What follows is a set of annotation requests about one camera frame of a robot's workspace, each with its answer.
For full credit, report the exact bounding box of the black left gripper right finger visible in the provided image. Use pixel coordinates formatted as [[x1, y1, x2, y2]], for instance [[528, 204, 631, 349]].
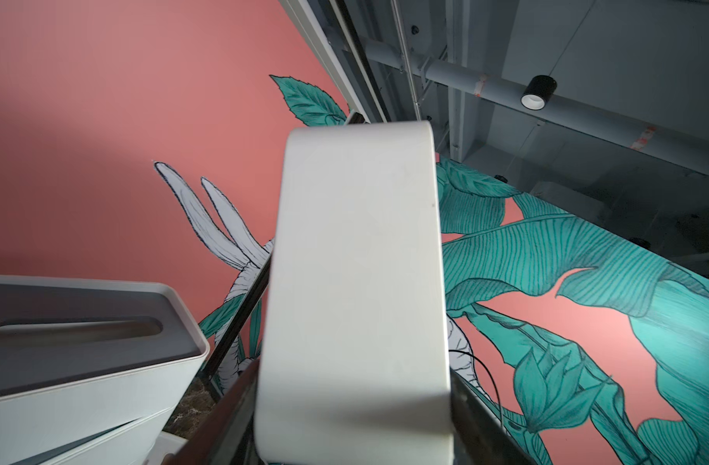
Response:
[[450, 370, 533, 465]]

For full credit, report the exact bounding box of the white box grey lid front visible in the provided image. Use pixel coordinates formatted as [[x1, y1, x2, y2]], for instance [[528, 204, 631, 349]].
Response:
[[0, 275, 210, 464]]

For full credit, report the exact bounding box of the white box grey lid back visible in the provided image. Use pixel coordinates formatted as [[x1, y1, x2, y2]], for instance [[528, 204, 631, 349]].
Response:
[[18, 409, 172, 464]]

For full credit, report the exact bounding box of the small white box bamboo lid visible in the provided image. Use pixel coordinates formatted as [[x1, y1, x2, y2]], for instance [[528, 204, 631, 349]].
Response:
[[255, 122, 454, 464]]

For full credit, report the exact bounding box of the black right frame post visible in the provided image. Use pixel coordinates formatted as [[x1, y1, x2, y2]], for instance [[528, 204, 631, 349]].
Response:
[[200, 258, 272, 385]]

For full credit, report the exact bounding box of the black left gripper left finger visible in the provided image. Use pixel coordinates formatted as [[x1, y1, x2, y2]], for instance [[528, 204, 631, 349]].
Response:
[[162, 358, 260, 465]]

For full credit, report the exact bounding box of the white box grey lid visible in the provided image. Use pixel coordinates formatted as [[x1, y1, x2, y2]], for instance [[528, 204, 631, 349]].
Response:
[[18, 409, 172, 464], [0, 275, 210, 464]]

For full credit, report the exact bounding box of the grey ceiling pipe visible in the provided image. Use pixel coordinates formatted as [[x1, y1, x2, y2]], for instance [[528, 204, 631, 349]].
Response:
[[362, 37, 709, 182]]

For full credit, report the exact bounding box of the black ceiling spot lamp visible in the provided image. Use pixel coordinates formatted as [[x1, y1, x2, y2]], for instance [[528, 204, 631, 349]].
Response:
[[520, 75, 558, 110]]

